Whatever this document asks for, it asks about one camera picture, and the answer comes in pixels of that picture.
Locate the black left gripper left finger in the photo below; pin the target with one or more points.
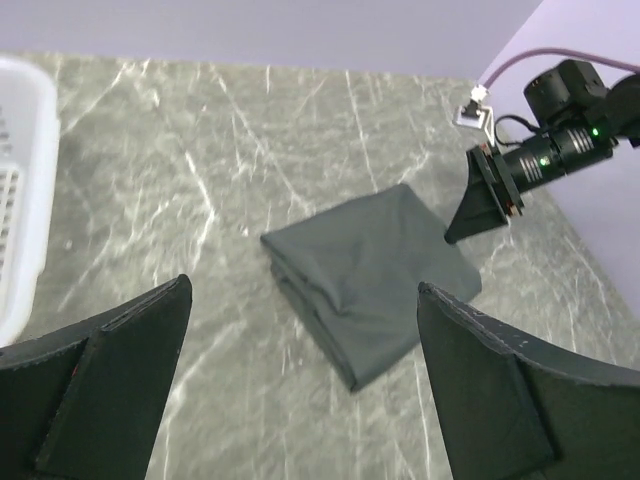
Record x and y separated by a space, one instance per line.
86 401

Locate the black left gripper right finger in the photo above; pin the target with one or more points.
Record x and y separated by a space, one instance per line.
513 406

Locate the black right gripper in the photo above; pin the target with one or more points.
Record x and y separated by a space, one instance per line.
494 195

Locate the dark grey t shirt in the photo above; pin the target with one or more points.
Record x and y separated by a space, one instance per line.
351 274

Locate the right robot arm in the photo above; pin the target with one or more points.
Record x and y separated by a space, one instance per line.
580 122

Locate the white plastic basket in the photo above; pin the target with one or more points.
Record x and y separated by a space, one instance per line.
30 133

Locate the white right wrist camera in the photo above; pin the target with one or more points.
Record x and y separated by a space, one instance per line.
477 115

